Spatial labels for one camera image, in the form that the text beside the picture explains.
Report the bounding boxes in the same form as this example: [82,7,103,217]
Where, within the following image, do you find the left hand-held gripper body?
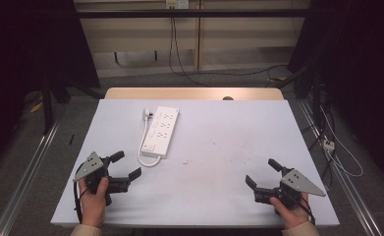
[73,150,131,207]

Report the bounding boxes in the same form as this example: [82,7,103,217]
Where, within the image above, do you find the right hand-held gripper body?
[253,167,327,209]

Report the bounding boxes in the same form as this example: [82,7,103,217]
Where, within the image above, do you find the person's right hand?
[269,192,310,230]

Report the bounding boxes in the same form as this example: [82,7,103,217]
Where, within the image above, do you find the person's left hand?
[78,176,111,229]

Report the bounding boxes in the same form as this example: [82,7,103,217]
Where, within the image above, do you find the white table board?
[50,98,341,229]

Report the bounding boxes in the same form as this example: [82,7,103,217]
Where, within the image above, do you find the white power plug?
[141,107,155,121]

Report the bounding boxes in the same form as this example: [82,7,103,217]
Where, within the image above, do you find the small white floor power strip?
[321,138,337,153]

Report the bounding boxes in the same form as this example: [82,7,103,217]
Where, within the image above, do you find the black metal stand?
[40,76,74,136]

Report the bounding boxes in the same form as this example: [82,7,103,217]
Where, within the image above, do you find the yellow floor tape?
[29,100,44,114]

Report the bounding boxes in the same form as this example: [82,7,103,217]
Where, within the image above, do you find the wooden table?
[104,87,285,101]

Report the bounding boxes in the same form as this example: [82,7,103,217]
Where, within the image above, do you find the black curtain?
[0,0,101,175]
[287,0,384,188]

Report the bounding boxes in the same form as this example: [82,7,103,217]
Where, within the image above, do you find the black horizontal bar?
[74,8,312,20]

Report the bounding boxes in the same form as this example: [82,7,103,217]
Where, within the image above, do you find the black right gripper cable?
[284,188,317,227]

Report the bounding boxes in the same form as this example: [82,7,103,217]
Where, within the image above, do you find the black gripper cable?
[73,162,89,225]
[284,188,317,227]

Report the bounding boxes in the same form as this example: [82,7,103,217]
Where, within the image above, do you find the white power strip cord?
[137,117,163,168]

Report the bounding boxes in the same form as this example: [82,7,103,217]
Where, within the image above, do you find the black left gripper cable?
[73,162,89,225]

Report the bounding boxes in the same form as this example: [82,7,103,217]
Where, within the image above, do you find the aluminium floor rail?
[0,120,62,236]
[298,98,384,236]

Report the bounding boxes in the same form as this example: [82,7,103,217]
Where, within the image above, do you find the thin white floor cable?
[319,105,364,179]

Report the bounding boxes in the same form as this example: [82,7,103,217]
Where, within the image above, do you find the black floor cable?
[179,64,290,89]

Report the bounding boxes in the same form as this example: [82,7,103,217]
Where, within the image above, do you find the black wall bracket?
[113,49,159,66]

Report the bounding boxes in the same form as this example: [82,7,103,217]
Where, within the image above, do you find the black hanging cables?
[168,5,211,89]

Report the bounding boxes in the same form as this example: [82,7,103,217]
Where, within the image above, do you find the white wall socket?
[165,0,191,10]

